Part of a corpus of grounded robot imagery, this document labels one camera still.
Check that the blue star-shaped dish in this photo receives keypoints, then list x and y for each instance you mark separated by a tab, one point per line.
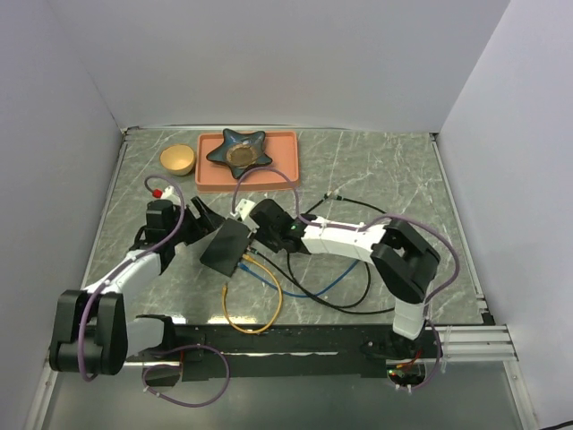
241	152

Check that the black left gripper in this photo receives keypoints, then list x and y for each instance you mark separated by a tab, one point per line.
207	223

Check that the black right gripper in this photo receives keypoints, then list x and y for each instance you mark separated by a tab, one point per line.
259	234

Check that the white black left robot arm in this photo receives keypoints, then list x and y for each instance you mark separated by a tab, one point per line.
102	305

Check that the salmon pink tray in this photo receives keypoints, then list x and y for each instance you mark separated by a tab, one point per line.
281	146

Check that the aluminium frame rail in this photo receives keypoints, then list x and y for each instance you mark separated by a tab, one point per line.
483	345

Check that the yellow wooden bowl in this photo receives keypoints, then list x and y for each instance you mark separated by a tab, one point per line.
178	160

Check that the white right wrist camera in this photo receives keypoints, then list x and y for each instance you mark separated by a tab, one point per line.
242	211

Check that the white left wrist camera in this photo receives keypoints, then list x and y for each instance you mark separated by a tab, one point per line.
169	193

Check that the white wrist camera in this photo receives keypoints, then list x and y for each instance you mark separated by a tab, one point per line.
169	193
242	211

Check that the black network switch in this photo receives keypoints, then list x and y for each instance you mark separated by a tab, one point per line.
227	247

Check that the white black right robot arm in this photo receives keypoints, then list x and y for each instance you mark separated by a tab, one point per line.
406	262

